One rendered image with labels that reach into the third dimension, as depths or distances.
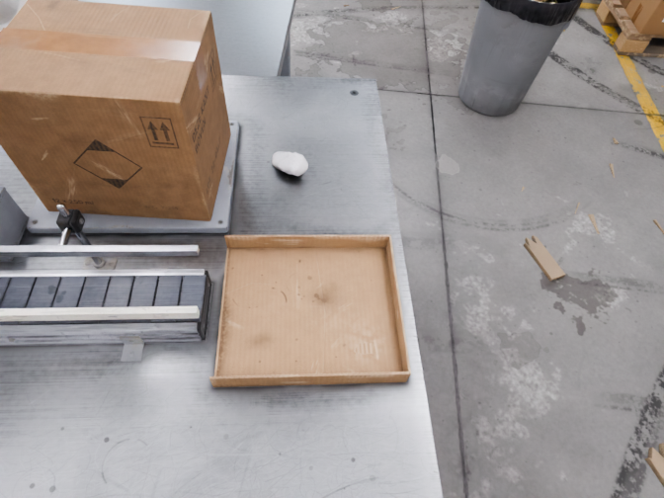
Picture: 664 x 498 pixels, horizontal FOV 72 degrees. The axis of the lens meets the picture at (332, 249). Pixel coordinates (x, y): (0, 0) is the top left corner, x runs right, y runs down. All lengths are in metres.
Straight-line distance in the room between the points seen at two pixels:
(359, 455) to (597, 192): 1.98
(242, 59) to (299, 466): 0.97
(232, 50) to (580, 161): 1.82
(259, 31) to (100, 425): 1.05
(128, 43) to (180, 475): 0.64
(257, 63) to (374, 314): 0.75
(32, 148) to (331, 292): 0.53
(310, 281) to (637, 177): 2.10
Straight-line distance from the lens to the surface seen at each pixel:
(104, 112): 0.75
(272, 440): 0.72
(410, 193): 2.10
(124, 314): 0.74
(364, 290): 0.81
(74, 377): 0.82
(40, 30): 0.90
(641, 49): 3.55
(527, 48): 2.40
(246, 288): 0.81
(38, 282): 0.87
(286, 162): 0.95
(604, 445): 1.85
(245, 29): 1.41
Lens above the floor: 1.54
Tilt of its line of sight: 56 degrees down
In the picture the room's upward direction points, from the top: 6 degrees clockwise
